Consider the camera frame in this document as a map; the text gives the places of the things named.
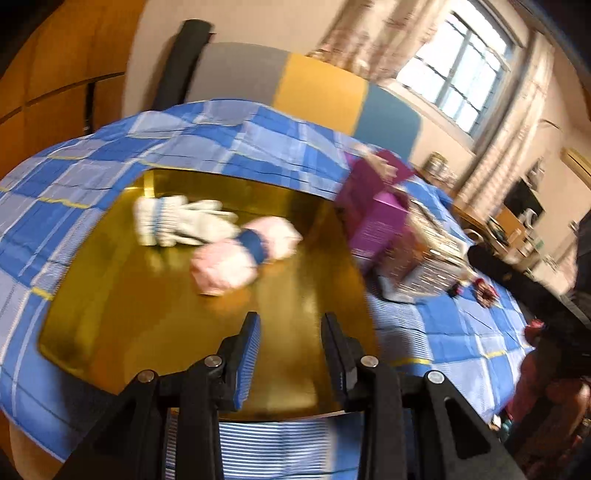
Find gold mirror tray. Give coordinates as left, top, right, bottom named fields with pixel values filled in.
left=37, top=168, right=385, bottom=423

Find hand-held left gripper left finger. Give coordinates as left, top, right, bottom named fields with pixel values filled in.
left=55, top=311, right=262, bottom=480

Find barred window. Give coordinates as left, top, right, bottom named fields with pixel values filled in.
left=396, top=11, right=516, bottom=136

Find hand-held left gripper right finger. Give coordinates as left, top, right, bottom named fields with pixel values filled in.
left=321, top=312, right=527, bottom=480

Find white knit glove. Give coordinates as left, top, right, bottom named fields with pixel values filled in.
left=133, top=195, right=241, bottom=247

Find black padded post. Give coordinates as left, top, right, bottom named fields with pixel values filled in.
left=154, top=19, right=216, bottom=112

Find tins on nightstand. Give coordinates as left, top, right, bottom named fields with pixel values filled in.
left=422, top=152, right=459, bottom=188

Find wall air conditioner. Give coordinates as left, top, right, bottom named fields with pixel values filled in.
left=560, top=148, right=591, bottom=179

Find wooden wardrobe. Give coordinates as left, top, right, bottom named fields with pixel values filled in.
left=0, top=0, right=149, bottom=155

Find purple cardboard box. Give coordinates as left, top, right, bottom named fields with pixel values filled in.
left=335, top=150, right=416, bottom=274

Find grey yellow blue headboard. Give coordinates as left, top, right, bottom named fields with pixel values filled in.
left=185, top=42, right=424, bottom=163

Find black monitor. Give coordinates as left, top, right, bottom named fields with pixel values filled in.
left=503, top=178, right=546, bottom=228

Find blue plaid bedsheet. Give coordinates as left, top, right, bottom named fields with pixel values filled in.
left=0, top=98, right=536, bottom=480

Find beige patterned curtain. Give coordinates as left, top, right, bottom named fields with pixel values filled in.
left=455, top=41, right=556, bottom=200
left=307, top=0, right=452, bottom=80

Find glittery gold tissue box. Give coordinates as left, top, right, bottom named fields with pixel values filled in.
left=382, top=198, right=472, bottom=304

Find wooden desk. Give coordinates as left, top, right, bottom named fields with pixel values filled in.
left=452, top=199, right=546, bottom=274

